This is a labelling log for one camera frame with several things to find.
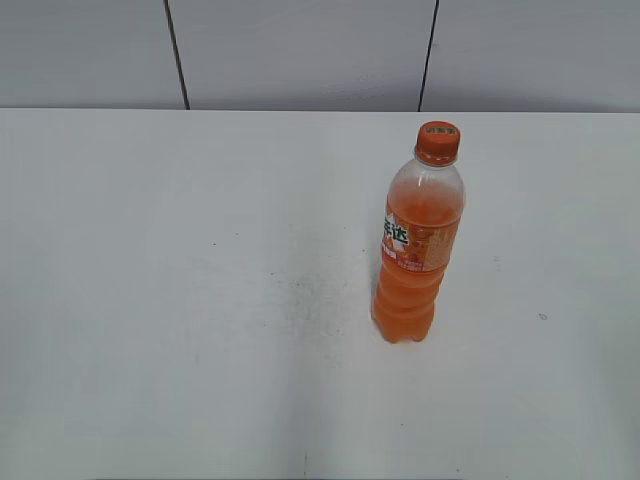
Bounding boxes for orange soda plastic bottle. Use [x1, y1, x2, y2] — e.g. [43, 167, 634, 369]
[371, 156, 465, 343]

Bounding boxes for orange bottle cap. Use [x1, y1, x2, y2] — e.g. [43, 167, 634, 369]
[415, 121, 461, 166]

